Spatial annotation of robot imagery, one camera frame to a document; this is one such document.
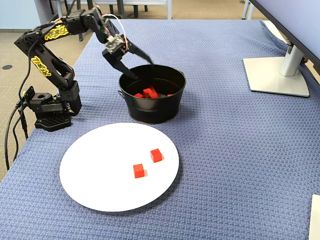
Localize blue woven table cloth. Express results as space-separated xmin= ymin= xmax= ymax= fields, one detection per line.
xmin=0 ymin=18 xmax=320 ymax=240

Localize white round plate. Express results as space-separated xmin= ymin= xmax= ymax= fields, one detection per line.
xmin=59 ymin=122 xmax=180 ymax=213

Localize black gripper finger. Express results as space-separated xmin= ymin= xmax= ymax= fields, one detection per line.
xmin=125 ymin=42 xmax=154 ymax=66
xmin=101 ymin=49 xmax=140 ymax=82

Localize thin black camera cable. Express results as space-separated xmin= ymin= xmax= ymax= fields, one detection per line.
xmin=3 ymin=0 xmax=77 ymax=171

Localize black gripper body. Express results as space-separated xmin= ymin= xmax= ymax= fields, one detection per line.
xmin=96 ymin=19 xmax=132 ymax=58

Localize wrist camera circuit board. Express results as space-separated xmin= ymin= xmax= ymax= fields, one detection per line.
xmin=104 ymin=34 xmax=126 ymax=55

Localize computer monitor screen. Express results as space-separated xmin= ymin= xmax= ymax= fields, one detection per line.
xmin=248 ymin=0 xmax=320 ymax=66

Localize black cable with plug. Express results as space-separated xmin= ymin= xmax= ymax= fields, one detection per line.
xmin=19 ymin=108 xmax=30 ymax=140

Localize white flat board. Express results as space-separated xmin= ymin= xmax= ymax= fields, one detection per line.
xmin=308 ymin=193 xmax=320 ymax=240

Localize black metal bucket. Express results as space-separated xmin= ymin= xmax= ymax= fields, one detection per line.
xmin=117 ymin=64 xmax=187 ymax=125

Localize white table legs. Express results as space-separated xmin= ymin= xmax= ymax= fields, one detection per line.
xmin=241 ymin=0 xmax=255 ymax=21

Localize black chair legs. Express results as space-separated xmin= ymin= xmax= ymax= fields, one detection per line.
xmin=48 ymin=0 xmax=74 ymax=19
xmin=109 ymin=0 xmax=149 ymax=19

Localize silver monitor stand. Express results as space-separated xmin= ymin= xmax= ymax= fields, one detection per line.
xmin=242 ymin=37 xmax=311 ymax=98

